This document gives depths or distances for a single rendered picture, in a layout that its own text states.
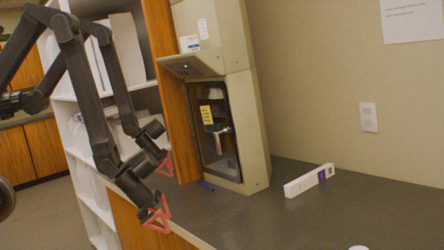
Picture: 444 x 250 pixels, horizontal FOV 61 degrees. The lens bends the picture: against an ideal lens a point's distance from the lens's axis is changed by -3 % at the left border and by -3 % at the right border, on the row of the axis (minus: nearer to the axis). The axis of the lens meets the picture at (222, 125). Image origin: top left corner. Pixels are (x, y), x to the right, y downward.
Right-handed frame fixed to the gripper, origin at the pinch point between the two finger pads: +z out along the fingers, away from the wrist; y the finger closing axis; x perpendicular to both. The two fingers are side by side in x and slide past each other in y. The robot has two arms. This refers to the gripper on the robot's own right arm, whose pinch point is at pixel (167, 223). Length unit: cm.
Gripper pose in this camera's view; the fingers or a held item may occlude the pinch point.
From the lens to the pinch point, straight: 115.4
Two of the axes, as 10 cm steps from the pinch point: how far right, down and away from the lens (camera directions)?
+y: -1.0, -1.8, 9.8
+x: -7.6, 6.4, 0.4
